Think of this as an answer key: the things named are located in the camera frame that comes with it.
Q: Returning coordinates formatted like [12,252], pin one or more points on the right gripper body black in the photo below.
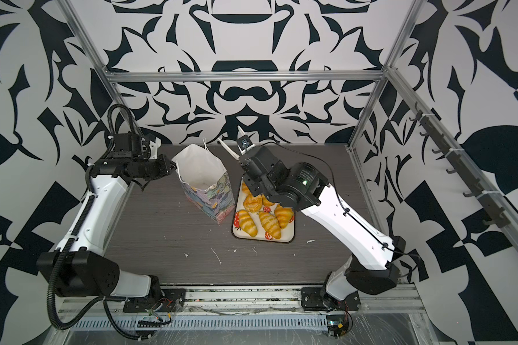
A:
[255,187]

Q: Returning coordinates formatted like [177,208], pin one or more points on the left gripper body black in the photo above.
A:
[154,170]

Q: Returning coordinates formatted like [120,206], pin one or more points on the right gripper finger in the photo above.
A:
[228,149]
[241,132]

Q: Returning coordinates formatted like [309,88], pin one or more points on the white floral paper bag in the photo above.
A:
[205,181]

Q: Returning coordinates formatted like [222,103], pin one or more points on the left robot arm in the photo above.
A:
[77,267]

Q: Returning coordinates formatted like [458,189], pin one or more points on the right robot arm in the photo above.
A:
[303,188]

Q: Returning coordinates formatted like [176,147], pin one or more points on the round bread middle left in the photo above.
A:
[253,204]

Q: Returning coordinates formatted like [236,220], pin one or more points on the small croissant middle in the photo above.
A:
[266,202]

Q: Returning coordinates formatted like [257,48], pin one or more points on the white strawberry tray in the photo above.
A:
[256,218]

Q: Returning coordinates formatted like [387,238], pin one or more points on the croissant right lower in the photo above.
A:
[284,215]

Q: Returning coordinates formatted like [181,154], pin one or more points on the croissant bottom middle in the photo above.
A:
[270,225]

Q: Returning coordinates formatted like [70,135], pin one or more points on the croissant bottom left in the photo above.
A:
[246,223]

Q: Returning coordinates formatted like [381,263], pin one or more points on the small circuit board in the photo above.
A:
[338,325]

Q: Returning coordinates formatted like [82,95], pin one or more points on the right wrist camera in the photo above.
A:
[244,143]

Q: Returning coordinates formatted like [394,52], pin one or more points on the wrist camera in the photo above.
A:
[244,143]
[153,146]

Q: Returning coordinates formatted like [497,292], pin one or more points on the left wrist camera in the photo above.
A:
[153,146]

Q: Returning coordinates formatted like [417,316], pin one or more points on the ring-shaped bread top left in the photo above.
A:
[245,189]

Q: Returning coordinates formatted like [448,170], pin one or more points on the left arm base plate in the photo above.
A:
[170,300]

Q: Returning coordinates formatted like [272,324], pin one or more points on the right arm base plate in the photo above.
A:
[316,299]

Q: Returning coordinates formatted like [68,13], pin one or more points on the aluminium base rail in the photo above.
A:
[232,299]

